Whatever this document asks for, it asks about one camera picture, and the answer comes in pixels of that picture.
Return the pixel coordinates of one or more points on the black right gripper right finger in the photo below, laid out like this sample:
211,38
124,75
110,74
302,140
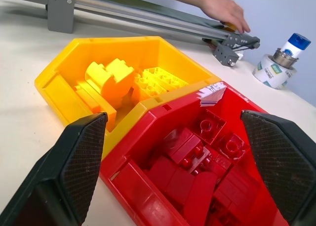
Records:
279,157

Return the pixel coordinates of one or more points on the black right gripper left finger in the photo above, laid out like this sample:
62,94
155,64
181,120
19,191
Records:
74,166

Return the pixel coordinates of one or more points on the small yellow block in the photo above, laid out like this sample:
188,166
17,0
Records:
230,26

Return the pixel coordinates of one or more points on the grey metal block with holes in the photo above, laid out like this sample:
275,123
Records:
225,53

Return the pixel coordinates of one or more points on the person's bare hand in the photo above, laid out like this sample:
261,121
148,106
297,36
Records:
224,10

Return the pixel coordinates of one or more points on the red brick with hollow stud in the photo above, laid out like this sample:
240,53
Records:
232,145
208,126

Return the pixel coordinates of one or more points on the red plastic bin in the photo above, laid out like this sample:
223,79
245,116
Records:
138,186

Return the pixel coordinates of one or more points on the flat yellow block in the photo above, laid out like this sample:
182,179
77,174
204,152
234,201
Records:
95,100

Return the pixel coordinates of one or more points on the white printed tape roll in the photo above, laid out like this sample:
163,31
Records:
265,74

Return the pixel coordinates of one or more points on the curved red block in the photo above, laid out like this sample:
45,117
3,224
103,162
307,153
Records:
201,196

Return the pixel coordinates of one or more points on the torn white paper label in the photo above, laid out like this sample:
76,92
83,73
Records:
212,94

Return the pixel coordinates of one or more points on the large rounded yellow block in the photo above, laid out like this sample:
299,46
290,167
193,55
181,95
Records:
111,80

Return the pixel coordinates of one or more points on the red brick with small studs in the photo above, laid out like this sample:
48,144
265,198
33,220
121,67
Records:
184,149

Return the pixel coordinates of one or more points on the smooth red block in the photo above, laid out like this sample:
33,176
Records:
170,179

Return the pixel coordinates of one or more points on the yellow plastic bin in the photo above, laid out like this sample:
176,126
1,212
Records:
74,54

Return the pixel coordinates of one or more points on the white bottle with blue cap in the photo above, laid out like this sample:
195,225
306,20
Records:
297,44

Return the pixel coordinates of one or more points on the yellow brick with holes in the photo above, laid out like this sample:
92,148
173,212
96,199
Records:
160,81

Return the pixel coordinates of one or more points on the grey metal mounting plate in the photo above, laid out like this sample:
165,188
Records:
60,13

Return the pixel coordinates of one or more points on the conveyor belt with aluminium frame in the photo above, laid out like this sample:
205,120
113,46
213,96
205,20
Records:
138,12

